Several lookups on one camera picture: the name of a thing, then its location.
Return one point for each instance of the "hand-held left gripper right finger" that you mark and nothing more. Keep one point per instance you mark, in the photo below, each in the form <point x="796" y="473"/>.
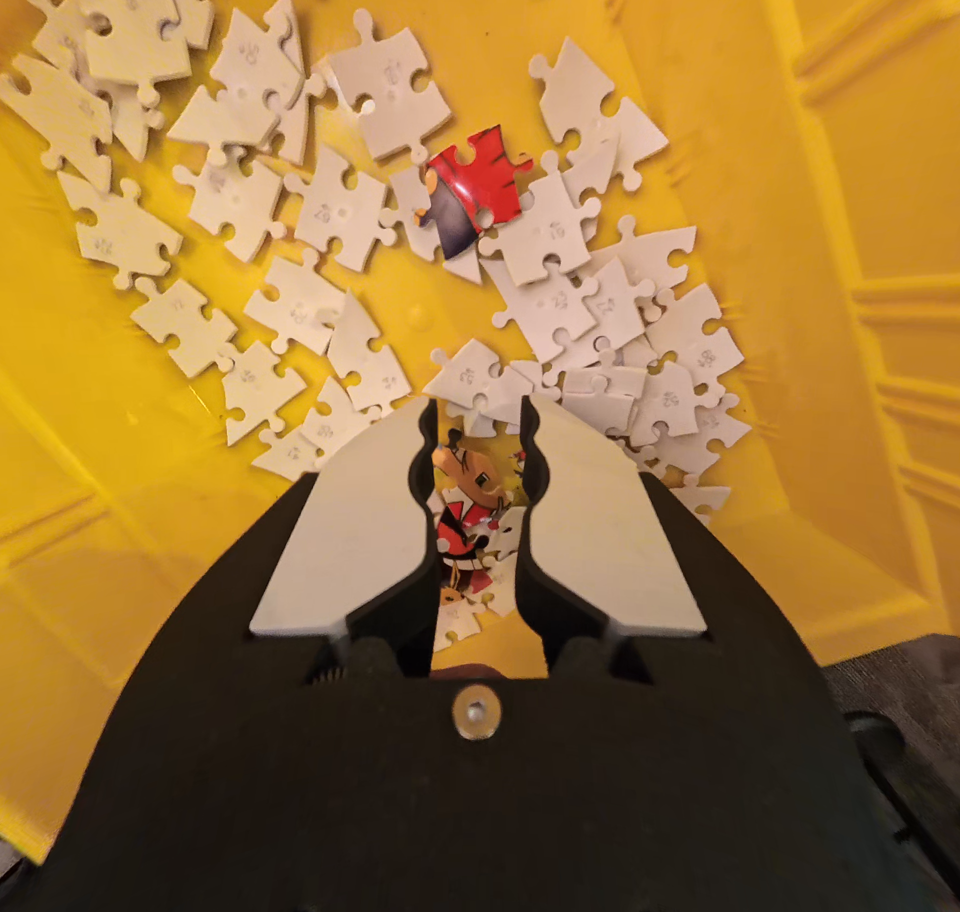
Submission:
<point x="615" y="552"/>

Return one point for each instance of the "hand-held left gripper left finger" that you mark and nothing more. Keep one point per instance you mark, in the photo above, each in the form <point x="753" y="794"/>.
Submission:
<point x="352" y="552"/>

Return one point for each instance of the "colourful cartoon puzzle piece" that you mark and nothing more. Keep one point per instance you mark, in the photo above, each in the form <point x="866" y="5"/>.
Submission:
<point x="465" y="511"/>

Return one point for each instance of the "pile of white puzzle pieces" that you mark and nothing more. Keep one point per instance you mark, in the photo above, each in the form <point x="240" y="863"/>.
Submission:
<point x="345" y="214"/>

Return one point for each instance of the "yellow plastic bin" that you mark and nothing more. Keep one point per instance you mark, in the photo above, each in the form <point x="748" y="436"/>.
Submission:
<point x="750" y="177"/>

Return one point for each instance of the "red puzzle piece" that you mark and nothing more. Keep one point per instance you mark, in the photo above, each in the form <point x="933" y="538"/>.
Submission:
<point x="480" y="177"/>

